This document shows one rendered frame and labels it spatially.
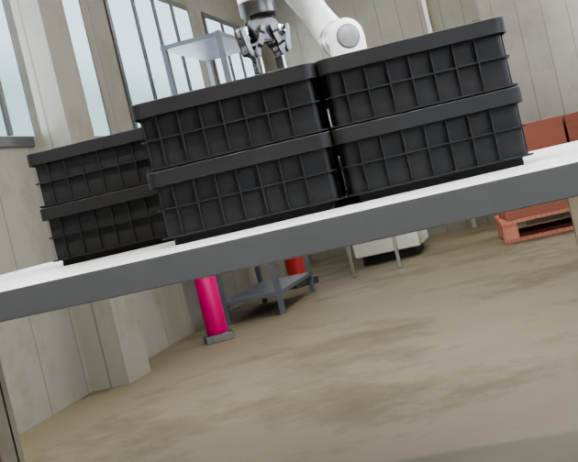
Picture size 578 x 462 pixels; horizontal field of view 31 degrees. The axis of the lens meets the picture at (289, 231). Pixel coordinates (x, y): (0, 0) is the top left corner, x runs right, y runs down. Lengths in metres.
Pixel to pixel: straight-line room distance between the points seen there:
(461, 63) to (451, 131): 0.11
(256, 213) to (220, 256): 0.33
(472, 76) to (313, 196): 0.31
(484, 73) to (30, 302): 0.76
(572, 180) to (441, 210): 0.16
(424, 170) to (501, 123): 0.14
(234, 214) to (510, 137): 0.45
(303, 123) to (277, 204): 0.13
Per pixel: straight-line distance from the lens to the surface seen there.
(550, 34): 9.20
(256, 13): 2.22
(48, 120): 5.31
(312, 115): 1.66
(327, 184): 1.65
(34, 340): 4.93
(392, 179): 1.65
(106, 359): 5.31
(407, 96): 1.66
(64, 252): 2.13
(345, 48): 2.56
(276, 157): 1.65
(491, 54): 1.68
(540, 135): 8.37
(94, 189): 2.11
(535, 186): 1.28
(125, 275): 1.39
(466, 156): 1.66
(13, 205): 5.02
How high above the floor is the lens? 0.74
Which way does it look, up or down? 2 degrees down
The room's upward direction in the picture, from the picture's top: 13 degrees counter-clockwise
